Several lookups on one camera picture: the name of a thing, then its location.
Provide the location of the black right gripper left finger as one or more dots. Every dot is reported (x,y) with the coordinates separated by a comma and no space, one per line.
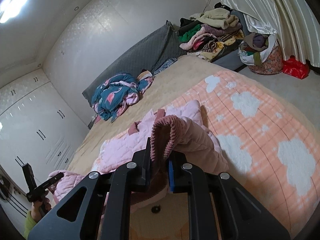
(144,165)

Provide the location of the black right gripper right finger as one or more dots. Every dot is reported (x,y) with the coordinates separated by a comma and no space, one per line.
(177,176)

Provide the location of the pink quilted jacket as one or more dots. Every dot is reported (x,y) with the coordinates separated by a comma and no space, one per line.
(178,129)

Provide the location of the pile of mixed clothes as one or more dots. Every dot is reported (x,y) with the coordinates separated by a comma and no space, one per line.
(211,34)

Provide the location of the person left hand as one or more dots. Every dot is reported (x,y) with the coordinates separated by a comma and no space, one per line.
(36,209)

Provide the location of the tan bed cover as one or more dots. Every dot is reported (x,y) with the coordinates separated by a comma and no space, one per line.
(187,79)

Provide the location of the white wardrobe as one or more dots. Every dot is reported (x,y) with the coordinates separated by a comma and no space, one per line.
(39,128)

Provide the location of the blue flamingo print quilt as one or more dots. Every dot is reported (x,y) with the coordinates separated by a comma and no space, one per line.
(112,97)

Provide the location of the orange white cloud blanket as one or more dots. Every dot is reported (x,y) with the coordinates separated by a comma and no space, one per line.
(273,153)

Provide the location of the grey headboard cushion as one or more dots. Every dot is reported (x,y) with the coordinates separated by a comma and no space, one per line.
(150,53)

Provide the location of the floral laundry basket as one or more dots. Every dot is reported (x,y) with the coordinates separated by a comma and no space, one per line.
(261,53)

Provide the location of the red plastic bag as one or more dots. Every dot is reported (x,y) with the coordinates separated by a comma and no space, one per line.
(295,68)

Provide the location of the ceiling light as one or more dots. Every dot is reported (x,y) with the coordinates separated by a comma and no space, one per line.
(10,9)

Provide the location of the cream satin curtain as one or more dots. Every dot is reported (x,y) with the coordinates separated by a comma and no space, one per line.
(291,21)

